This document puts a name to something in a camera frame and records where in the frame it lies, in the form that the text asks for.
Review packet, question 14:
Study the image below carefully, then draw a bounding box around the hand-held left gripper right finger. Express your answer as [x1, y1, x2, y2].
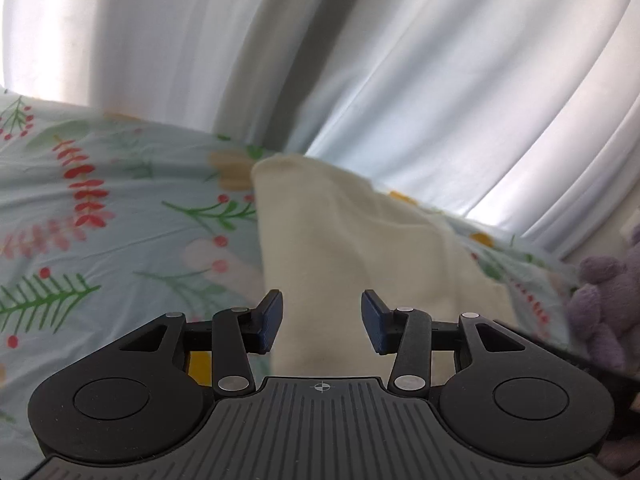
[361, 289, 527, 397]

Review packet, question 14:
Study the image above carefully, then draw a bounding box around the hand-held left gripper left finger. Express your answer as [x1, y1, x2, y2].
[118, 289, 285, 397]

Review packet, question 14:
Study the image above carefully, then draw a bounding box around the cream knit sweater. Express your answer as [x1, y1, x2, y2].
[249, 152, 517, 378]

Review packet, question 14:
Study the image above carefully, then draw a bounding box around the floral bedsheet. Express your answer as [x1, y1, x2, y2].
[0, 87, 591, 458]

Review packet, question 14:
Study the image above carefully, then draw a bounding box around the purple teddy bear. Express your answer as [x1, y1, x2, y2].
[564, 224, 640, 377]

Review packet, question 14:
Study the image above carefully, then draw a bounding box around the white curtain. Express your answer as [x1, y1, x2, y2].
[0, 0, 640, 261]

